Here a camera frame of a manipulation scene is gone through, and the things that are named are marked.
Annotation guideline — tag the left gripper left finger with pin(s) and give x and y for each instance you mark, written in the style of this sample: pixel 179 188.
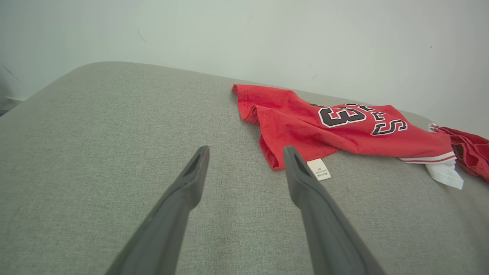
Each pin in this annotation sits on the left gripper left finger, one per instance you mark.
pixel 168 225

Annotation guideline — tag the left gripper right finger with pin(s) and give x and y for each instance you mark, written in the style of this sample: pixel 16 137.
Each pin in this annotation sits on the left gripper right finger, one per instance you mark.
pixel 324 229

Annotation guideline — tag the red basketball jersey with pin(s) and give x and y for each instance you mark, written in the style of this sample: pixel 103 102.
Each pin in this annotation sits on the red basketball jersey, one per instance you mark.
pixel 305 126

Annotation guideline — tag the red shorts white waistband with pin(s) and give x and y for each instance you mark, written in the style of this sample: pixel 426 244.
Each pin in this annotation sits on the red shorts white waistband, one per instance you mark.
pixel 473 152

